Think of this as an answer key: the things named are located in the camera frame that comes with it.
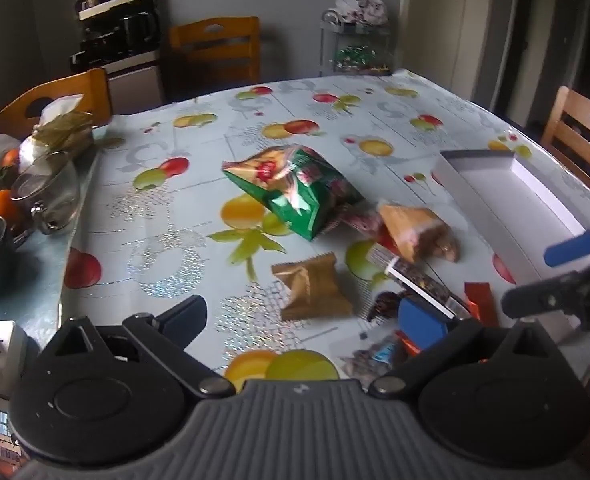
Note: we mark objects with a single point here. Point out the clear pink candy packet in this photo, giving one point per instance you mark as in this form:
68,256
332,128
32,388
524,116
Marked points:
362,222

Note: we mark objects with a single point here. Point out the white cardboard box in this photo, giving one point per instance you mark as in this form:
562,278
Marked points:
500,200

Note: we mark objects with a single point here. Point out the orange triangular snack packet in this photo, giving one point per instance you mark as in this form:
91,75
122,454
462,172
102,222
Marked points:
410,230

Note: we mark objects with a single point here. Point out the glass bowl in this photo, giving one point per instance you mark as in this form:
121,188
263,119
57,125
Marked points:
50,185

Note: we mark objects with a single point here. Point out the dark red wrapped candy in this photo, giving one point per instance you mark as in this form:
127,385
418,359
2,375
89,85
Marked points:
382,305

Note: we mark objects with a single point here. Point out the white power strip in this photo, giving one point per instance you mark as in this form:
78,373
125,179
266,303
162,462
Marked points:
0,355

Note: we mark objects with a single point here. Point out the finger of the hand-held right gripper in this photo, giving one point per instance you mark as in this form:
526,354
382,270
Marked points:
540,296
570,251

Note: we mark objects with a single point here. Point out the wooden chair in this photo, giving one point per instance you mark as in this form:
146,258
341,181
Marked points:
92,90
570,125
215,35

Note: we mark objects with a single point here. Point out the gold snack packet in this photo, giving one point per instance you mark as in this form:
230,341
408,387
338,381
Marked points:
315,287

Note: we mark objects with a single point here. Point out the orange fruit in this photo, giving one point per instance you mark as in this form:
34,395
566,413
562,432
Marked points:
2,207
12,158

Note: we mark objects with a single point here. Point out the fruit printed tablecloth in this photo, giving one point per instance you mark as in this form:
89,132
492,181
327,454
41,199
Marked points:
175,240

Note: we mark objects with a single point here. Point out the metal trolley rack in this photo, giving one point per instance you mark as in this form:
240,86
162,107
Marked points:
327,45

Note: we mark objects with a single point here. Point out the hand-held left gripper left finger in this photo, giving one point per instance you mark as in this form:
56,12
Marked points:
185,312

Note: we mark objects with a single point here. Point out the orange snack bar wrapper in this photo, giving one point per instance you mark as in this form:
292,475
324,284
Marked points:
482,300

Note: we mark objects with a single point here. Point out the white plastic bag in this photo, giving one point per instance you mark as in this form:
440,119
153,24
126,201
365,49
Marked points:
360,2

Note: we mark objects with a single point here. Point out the green snack bag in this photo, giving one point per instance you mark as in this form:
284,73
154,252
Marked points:
295,185

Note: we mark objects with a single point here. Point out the dark snack bar packet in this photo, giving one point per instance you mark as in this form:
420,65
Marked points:
420,280

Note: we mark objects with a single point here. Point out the gold tissue pack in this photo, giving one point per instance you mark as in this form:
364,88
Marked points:
65,130

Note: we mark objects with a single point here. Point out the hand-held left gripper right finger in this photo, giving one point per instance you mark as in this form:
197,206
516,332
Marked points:
420,324

